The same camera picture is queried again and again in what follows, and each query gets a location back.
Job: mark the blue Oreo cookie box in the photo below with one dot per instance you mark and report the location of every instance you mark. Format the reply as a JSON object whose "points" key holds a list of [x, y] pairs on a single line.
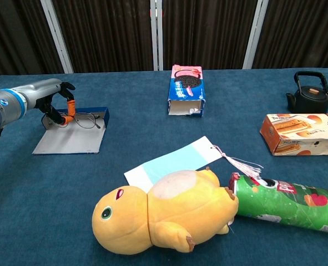
{"points": [[186, 86]]}

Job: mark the black cast iron teapot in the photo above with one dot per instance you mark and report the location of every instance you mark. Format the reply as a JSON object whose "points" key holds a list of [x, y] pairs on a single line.
{"points": [[310, 102]]}

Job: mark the orange biscuit box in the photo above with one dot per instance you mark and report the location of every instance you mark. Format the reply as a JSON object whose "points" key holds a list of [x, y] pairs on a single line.
{"points": [[299, 133]]}

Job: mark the left lavender robot arm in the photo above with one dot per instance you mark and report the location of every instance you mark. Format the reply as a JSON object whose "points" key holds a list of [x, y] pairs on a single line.
{"points": [[0, 108]]}

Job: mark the green Pringles can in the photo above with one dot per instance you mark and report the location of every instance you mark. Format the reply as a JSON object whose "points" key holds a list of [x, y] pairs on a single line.
{"points": [[285, 205]]}

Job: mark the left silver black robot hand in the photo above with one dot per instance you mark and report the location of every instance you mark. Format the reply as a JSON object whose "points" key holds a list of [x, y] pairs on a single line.
{"points": [[41, 87]]}

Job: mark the black wire eyeglasses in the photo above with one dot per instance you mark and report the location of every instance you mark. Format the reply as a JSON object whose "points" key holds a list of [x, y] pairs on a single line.
{"points": [[86, 120]]}

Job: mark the white bookmark card with tassel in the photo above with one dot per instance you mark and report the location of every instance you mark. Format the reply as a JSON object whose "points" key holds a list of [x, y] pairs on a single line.
{"points": [[180, 159]]}

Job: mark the white double partition post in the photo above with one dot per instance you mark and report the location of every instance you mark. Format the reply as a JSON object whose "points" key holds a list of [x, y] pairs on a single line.
{"points": [[153, 41]]}

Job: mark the white box blue lid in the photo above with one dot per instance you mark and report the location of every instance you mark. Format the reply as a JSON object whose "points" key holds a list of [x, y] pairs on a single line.
{"points": [[72, 141]]}

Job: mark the dark brown curtain panel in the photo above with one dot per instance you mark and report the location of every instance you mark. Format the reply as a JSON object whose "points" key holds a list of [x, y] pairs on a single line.
{"points": [[302, 33], [14, 36], [205, 33], [105, 33]]}

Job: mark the blue felt table cloth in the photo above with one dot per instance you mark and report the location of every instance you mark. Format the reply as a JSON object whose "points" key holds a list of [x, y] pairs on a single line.
{"points": [[125, 110]]}

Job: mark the yellow plush toy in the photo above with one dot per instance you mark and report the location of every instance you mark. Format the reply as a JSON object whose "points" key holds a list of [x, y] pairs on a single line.
{"points": [[158, 216]]}

